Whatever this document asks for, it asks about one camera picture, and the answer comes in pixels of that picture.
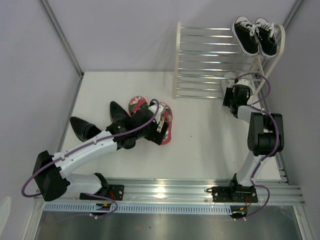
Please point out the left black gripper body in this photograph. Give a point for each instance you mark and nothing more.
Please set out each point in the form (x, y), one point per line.
(151, 134)

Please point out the left black canvas sneaker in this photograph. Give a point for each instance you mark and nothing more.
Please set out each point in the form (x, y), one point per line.
(244, 33)

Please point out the aluminium frame post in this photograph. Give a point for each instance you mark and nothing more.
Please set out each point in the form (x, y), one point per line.
(293, 13)
(49, 13)

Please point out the left aluminium frame post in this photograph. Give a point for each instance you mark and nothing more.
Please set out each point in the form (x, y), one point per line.
(49, 13)

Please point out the right aluminium frame post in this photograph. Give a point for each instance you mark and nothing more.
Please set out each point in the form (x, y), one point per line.
(293, 13)

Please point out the cream shoe rack chrome bars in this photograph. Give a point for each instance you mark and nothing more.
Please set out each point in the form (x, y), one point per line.
(204, 54)

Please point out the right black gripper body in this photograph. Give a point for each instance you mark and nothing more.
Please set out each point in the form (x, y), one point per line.
(229, 99)

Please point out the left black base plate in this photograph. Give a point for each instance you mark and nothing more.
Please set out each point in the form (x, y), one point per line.
(116, 192)

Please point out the black canvas sneaker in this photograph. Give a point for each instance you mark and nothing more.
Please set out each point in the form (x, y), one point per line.
(244, 33)
(266, 38)

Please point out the red green flip-flop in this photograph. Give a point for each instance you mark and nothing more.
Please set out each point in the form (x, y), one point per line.
(166, 118)
(137, 103)

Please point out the right black canvas sneaker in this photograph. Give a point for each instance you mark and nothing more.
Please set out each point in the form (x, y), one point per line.
(266, 38)

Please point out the white sneaker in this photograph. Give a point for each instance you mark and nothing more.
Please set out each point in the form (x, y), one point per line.
(228, 81)
(250, 77)

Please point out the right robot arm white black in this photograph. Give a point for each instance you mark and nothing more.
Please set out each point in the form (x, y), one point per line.
(264, 140)

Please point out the aluminium mounting rail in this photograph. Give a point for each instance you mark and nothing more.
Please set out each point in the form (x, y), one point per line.
(193, 191)

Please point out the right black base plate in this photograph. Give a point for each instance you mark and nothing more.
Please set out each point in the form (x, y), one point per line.
(238, 194)

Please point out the slotted grey cable duct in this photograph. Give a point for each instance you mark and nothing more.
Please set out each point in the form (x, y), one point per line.
(207, 209)

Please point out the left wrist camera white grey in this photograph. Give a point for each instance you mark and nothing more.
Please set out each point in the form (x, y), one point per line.
(158, 109)

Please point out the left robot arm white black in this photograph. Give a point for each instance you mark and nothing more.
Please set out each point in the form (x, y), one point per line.
(55, 173)

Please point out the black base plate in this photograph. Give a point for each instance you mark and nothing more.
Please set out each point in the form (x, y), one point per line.
(116, 192)
(238, 194)

